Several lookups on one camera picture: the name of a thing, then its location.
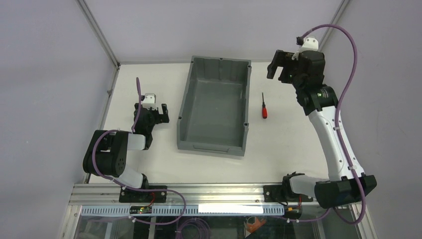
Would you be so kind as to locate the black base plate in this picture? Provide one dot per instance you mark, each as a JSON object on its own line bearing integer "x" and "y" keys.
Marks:
{"x": 131, "y": 196}
{"x": 277, "y": 194}

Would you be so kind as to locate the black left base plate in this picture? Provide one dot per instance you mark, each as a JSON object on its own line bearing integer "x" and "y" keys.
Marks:
{"x": 131, "y": 196}

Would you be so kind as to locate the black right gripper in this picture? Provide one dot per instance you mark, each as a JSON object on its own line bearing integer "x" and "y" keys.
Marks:
{"x": 287, "y": 66}

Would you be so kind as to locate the aluminium front rail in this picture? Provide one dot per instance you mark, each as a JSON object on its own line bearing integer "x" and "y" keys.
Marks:
{"x": 194, "y": 193}

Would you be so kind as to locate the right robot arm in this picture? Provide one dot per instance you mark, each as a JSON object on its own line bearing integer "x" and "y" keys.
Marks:
{"x": 347, "y": 182}

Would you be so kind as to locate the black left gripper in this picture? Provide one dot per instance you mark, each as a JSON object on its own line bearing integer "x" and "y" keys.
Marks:
{"x": 154, "y": 113}

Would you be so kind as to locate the red handled screwdriver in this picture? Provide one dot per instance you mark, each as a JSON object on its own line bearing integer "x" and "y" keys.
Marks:
{"x": 264, "y": 110}

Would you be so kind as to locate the orange object under table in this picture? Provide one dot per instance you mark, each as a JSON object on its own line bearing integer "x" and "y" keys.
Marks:
{"x": 254, "y": 223}

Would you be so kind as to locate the white slotted cable duct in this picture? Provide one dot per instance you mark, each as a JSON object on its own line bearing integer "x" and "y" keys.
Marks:
{"x": 189, "y": 210}

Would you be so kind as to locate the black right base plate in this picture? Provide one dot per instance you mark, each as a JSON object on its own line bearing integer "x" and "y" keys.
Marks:
{"x": 277, "y": 194}

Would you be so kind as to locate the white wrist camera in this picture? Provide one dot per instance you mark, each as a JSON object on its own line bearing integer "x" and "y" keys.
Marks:
{"x": 307, "y": 43}
{"x": 149, "y": 101}

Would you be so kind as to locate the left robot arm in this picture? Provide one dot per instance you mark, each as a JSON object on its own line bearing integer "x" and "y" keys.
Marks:
{"x": 107, "y": 151}

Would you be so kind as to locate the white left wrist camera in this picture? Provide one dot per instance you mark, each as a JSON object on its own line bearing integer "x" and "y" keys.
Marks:
{"x": 149, "y": 101}

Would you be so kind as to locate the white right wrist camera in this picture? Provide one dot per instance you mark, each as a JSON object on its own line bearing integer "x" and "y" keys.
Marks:
{"x": 307, "y": 43}

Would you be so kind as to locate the grey plastic storage bin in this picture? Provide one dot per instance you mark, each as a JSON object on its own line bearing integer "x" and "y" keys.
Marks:
{"x": 213, "y": 116}

